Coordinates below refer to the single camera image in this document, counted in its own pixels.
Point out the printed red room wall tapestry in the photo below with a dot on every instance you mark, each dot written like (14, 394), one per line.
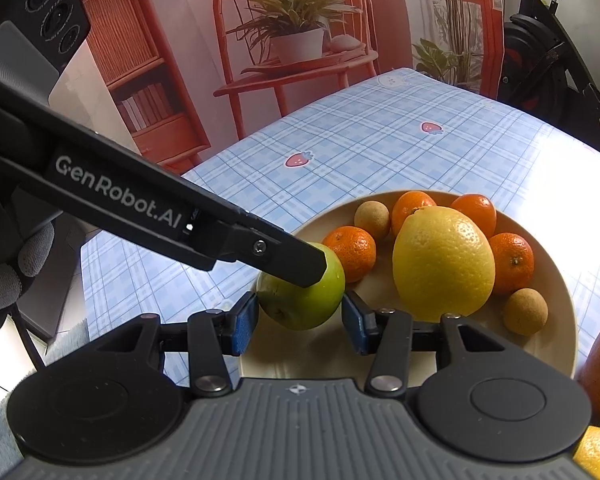
(180, 10)

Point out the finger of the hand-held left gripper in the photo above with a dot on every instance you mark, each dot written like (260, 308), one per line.
(280, 255)

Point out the brown longan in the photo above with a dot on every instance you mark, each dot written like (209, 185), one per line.
(372, 219)
(525, 311)

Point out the blue plaid strawberry tablecloth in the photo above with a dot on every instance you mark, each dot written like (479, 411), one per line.
(380, 125)

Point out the small yellow lemon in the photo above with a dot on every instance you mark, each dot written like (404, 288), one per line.
(597, 452)

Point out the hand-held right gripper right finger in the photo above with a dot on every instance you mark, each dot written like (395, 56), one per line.
(354, 325)

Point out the person's left hand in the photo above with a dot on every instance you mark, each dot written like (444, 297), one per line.
(0, 292)

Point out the small orange mandarin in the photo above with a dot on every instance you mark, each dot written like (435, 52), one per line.
(477, 212)
(412, 207)
(350, 255)
(515, 262)

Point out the green apple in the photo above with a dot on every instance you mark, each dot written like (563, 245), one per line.
(310, 302)

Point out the beige oval plate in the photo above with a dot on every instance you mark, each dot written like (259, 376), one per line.
(547, 270)

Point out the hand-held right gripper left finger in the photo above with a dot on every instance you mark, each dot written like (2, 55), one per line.
(242, 325)

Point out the black exercise bike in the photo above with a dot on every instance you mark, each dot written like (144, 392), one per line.
(540, 60)

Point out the large yellow lemon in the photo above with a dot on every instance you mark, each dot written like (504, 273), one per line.
(442, 265)

